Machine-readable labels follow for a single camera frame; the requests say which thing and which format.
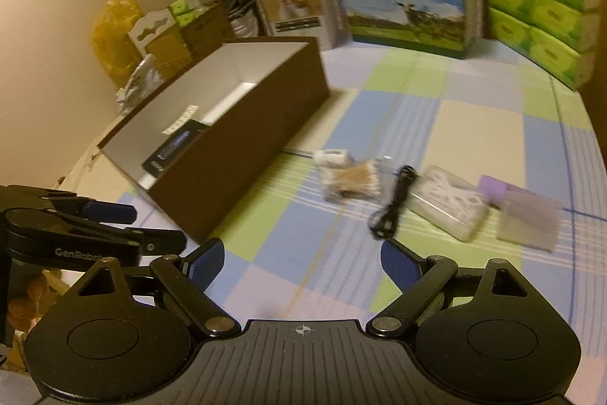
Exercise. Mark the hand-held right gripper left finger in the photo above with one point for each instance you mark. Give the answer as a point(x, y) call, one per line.
point(208, 258)

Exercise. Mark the checked tablecloth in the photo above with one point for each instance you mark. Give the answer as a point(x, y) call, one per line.
point(427, 111)

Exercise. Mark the bag of cotton swabs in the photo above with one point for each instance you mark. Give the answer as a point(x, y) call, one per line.
point(353, 179)

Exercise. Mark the brown shoe box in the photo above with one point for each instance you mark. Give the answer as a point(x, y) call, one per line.
point(246, 149)

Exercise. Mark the yellow plastic bag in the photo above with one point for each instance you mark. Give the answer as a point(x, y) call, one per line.
point(114, 35)

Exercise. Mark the clear floss pick box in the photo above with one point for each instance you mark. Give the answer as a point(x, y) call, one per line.
point(450, 201)

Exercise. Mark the translucent plastic pouch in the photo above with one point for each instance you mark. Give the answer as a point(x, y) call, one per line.
point(526, 222)

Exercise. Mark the striped shopping bag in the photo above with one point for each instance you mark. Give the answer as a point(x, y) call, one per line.
point(244, 18)

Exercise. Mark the brown cardboard box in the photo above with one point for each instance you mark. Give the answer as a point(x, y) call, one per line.
point(208, 32)

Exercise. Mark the person's left hand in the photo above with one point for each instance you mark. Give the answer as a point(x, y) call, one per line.
point(42, 286)

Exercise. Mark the white product box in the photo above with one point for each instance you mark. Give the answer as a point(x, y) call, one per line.
point(294, 6)

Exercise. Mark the small purple container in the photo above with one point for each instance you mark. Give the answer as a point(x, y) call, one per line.
point(495, 191)

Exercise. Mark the black product box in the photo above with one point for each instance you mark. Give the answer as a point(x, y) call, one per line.
point(173, 149)

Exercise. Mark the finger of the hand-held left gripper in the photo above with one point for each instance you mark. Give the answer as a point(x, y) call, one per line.
point(109, 212)
point(156, 241)

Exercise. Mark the green tissue pack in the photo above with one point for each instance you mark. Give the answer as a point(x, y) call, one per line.
point(185, 4)
point(194, 17)

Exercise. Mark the blue milk carton box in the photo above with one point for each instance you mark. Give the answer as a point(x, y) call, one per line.
point(403, 6)

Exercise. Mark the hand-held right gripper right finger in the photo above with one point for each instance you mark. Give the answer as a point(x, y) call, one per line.
point(400, 265)

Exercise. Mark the white plastic bag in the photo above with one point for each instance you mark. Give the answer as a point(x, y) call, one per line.
point(137, 84)

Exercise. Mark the stack of green tissue packs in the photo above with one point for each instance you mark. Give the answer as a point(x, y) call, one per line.
point(536, 16)

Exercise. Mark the white scalloped cardboard box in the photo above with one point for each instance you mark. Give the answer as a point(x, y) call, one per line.
point(156, 39)

